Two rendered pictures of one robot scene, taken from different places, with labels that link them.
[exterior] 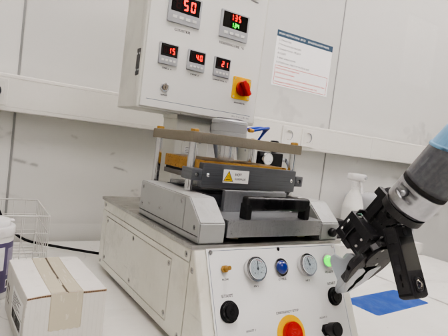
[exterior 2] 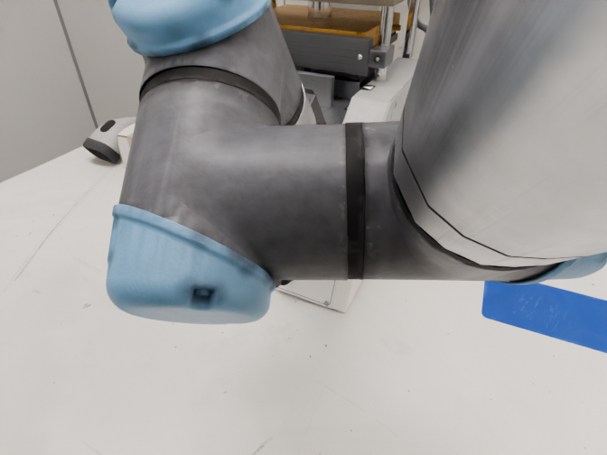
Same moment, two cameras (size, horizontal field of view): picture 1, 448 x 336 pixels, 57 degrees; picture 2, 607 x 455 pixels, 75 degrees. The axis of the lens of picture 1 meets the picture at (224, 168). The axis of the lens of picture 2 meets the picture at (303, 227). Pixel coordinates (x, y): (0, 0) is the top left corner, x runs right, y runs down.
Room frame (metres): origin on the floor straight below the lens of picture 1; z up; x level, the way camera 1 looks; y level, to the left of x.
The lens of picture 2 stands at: (0.54, -0.57, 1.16)
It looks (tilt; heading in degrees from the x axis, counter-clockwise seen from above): 37 degrees down; 60
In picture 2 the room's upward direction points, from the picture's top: straight up
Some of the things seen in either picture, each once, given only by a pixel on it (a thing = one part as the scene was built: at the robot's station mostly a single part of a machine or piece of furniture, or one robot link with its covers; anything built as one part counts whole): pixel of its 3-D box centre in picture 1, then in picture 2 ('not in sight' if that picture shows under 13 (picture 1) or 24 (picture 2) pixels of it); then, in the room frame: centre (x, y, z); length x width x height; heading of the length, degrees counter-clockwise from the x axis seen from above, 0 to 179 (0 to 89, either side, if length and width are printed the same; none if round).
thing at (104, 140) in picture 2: not in sight; (127, 132); (0.62, 0.38, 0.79); 0.20 x 0.08 x 0.08; 32
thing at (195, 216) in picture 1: (177, 208); not in sight; (0.76, 0.08, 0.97); 0.25 x 0.05 x 0.07; 34
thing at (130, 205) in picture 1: (209, 217); not in sight; (0.92, 0.02, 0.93); 0.46 x 0.35 x 0.01; 34
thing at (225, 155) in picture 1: (229, 157); (324, 11); (0.90, -0.01, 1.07); 0.22 x 0.17 x 0.10; 124
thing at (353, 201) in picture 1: (353, 205); not in sight; (1.63, -0.53, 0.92); 0.09 x 0.08 x 0.25; 36
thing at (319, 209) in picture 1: (290, 211); (386, 106); (0.91, -0.16, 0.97); 0.26 x 0.05 x 0.07; 34
